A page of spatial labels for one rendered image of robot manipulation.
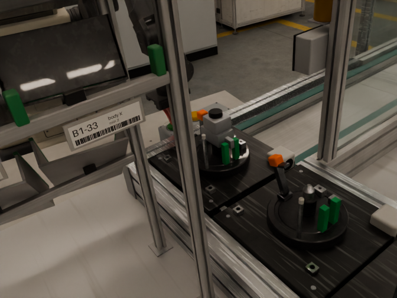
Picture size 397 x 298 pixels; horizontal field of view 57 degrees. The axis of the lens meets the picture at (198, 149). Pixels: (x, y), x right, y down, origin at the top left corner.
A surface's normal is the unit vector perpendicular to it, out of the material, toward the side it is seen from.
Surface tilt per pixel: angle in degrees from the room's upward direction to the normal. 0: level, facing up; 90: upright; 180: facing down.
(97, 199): 0
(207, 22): 90
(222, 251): 0
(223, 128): 90
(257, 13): 91
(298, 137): 0
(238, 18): 90
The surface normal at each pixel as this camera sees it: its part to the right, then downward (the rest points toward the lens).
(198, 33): 0.45, 0.46
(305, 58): -0.81, 0.40
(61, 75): 0.35, 0.07
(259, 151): -0.10, -0.82
